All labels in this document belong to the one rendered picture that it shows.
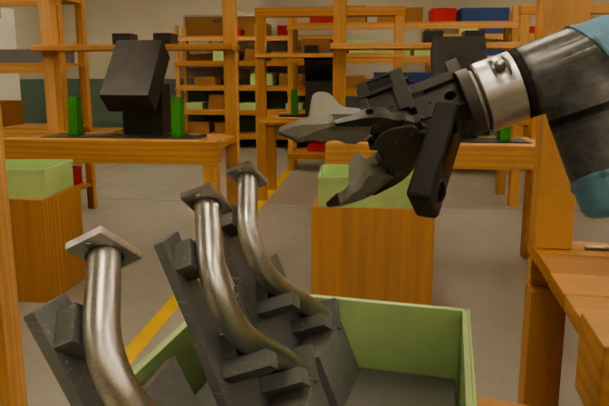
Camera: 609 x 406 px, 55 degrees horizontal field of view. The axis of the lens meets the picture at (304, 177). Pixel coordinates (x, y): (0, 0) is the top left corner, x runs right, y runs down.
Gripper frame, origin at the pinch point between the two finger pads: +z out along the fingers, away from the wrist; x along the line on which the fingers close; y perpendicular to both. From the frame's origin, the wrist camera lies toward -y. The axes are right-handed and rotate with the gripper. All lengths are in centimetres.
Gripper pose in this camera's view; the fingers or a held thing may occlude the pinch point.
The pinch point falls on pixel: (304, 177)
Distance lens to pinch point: 63.9
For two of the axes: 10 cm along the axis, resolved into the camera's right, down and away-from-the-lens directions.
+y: -1.4, -7.8, 6.1
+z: -9.2, 3.3, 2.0
